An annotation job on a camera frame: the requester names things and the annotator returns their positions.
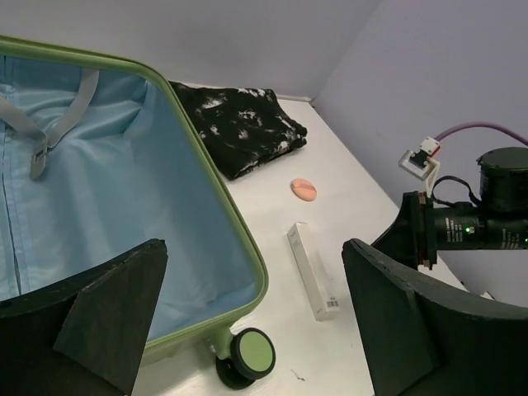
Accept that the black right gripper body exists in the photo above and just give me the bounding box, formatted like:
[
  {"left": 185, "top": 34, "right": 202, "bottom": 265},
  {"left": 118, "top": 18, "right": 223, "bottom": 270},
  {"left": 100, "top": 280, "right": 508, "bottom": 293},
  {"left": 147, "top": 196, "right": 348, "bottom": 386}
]
[{"left": 371, "top": 191, "right": 437, "bottom": 270}]

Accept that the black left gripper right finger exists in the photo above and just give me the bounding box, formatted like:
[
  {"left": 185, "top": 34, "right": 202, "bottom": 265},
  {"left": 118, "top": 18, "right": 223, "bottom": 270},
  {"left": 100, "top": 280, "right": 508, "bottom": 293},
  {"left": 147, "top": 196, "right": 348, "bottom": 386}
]
[{"left": 342, "top": 239, "right": 527, "bottom": 395}]

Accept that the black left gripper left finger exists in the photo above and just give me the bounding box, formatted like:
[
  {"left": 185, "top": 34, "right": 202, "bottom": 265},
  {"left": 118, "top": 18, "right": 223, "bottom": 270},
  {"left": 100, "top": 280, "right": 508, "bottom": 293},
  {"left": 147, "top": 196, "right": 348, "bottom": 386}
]
[{"left": 1, "top": 239, "right": 167, "bottom": 395}]

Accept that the white slim cosmetic box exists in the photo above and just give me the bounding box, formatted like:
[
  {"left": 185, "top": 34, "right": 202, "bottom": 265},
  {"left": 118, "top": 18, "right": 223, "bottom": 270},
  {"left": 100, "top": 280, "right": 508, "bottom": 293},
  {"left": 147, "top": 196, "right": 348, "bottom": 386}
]
[{"left": 287, "top": 222, "right": 341, "bottom": 322}]

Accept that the peach makeup sponge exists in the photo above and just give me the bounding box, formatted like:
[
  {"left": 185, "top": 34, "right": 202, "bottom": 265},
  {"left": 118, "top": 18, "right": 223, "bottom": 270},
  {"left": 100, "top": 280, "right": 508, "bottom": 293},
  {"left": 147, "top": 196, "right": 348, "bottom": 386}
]
[{"left": 290, "top": 178, "right": 318, "bottom": 202}]

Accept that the green hardshell suitcase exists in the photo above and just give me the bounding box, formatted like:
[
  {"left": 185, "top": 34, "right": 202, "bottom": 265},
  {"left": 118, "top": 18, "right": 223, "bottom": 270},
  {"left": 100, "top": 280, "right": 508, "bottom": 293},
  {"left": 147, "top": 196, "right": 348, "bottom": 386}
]
[{"left": 1, "top": 37, "right": 276, "bottom": 389}]

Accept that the black white patterned garment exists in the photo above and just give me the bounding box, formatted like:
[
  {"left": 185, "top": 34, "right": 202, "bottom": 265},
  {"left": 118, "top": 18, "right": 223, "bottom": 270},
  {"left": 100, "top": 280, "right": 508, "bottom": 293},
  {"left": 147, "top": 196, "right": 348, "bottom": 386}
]
[{"left": 171, "top": 82, "right": 308, "bottom": 180}]

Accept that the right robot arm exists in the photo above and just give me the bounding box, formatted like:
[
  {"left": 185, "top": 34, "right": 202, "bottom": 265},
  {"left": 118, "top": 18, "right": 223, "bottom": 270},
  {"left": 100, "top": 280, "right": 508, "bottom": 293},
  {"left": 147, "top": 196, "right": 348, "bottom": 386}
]
[{"left": 372, "top": 147, "right": 527, "bottom": 269}]

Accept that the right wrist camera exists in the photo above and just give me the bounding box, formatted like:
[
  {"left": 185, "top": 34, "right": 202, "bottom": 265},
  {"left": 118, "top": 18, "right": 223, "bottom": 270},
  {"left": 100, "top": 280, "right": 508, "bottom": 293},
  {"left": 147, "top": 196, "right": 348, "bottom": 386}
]
[{"left": 398, "top": 137, "right": 441, "bottom": 198}]

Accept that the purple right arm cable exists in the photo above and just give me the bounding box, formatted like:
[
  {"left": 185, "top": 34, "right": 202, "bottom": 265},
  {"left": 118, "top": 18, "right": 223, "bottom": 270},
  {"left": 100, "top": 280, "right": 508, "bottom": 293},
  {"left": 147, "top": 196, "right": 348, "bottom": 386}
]
[{"left": 435, "top": 121, "right": 528, "bottom": 146}]

